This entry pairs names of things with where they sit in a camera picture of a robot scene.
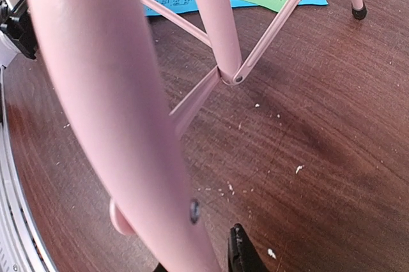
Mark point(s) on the pink music stand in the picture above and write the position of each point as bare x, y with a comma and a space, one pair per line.
101, 60

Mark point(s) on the aluminium front rail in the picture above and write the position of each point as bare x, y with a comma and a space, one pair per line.
22, 248

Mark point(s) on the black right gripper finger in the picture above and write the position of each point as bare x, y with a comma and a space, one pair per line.
242, 255

